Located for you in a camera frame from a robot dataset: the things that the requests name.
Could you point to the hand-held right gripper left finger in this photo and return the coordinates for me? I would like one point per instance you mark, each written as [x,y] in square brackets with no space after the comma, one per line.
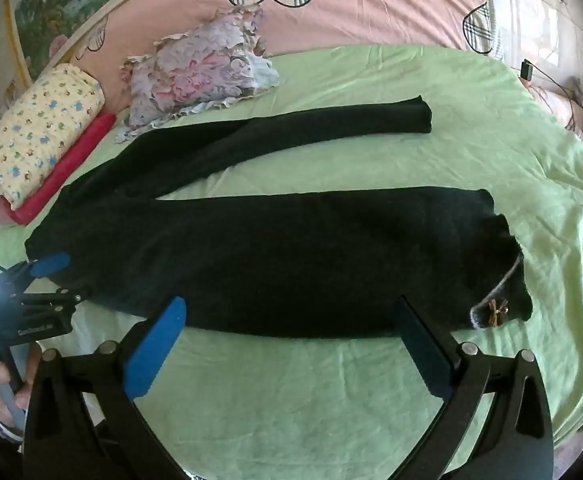
[156,350]

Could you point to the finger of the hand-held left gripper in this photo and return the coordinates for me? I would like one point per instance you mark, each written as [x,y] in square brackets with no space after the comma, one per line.
[56,298]
[49,264]

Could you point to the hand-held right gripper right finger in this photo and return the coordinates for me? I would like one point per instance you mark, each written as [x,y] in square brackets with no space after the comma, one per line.
[421,350]

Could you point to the black pants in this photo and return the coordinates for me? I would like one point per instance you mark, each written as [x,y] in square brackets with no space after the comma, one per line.
[271,250]

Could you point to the red pillow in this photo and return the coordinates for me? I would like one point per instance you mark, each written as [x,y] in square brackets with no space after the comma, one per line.
[66,165]

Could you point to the green bed sheet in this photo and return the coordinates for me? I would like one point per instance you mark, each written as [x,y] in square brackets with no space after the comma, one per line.
[321,400]

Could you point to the yellow animal print pillow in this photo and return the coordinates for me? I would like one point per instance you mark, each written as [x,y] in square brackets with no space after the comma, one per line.
[36,130]

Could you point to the floral ruffled pillow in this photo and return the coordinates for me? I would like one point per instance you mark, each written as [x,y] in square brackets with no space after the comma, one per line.
[196,70]

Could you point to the white curved headboard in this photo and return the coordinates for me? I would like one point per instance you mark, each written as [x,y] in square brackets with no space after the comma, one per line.
[116,7]

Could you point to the black charger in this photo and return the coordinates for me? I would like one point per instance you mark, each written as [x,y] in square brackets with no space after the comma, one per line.
[527,70]

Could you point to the pink heart print quilt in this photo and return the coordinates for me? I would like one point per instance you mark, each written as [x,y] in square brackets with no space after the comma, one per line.
[371,10]

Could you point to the framed landscape wall painting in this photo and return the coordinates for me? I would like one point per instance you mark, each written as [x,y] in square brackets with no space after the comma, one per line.
[61,5]

